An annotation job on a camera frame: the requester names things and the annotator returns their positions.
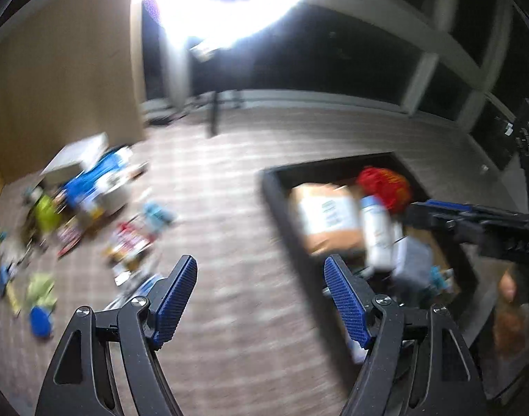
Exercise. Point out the pink plaid rug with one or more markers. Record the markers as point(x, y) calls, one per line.
point(230, 190)

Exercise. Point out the red pouch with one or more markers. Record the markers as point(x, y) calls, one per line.
point(383, 188)

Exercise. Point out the red and white snack packet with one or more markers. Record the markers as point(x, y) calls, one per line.
point(130, 245)

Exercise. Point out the yellow stick packet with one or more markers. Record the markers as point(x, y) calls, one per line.
point(11, 286)

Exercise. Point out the blue plastic package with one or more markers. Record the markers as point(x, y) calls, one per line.
point(87, 182)

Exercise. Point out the black storage box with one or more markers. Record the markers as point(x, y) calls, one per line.
point(282, 208)

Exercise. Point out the black chair leg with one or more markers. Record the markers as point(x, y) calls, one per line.
point(214, 112)

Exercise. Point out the white cardboard box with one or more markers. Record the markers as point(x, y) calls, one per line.
point(74, 156)

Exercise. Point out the wooden board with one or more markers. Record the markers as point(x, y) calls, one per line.
point(61, 86)

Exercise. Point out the grey window frame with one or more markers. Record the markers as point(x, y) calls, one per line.
point(425, 78)

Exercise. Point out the grey metal tin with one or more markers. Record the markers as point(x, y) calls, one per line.
point(414, 264)

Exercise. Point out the black electronic device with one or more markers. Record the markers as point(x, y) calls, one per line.
point(526, 134)

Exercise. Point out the orange and white parcel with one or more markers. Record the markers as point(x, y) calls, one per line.
point(327, 221)

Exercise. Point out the white sunscreen bottle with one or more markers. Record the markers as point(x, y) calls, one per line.
point(377, 234)

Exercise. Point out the person's right hand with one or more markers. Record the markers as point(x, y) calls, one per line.
point(511, 329)

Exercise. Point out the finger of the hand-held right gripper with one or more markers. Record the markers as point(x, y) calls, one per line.
point(446, 221)

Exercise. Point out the green shuttlecock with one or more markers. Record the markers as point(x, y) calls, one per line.
point(47, 212)

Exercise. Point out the blue round lid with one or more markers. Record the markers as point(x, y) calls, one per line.
point(40, 323)

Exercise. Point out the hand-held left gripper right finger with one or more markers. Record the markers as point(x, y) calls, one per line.
point(347, 303)

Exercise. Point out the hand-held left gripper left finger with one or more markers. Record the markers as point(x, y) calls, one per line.
point(175, 303)

